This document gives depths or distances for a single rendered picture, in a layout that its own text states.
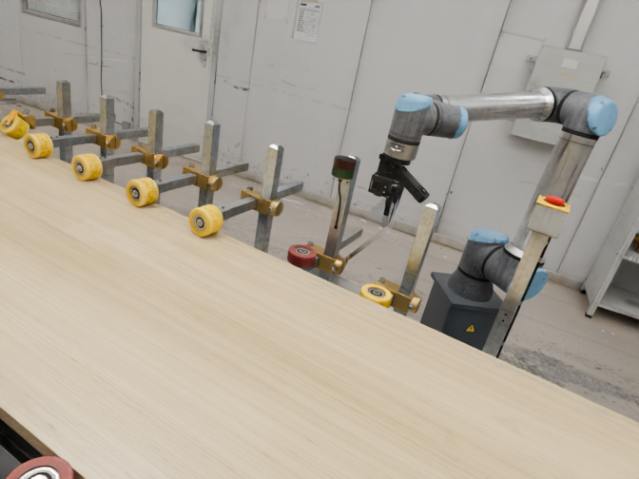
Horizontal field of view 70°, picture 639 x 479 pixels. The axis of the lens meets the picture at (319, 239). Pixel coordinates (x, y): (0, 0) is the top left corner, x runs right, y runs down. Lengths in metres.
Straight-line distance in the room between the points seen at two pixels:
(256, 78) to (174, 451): 3.94
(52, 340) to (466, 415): 0.75
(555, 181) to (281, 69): 3.03
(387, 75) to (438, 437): 3.37
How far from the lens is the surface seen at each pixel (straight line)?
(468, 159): 3.88
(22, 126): 2.06
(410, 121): 1.25
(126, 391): 0.83
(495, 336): 1.29
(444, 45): 3.86
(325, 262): 1.37
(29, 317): 1.00
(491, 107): 1.59
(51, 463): 0.75
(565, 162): 1.73
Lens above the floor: 1.48
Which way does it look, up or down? 25 degrees down
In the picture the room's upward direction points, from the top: 12 degrees clockwise
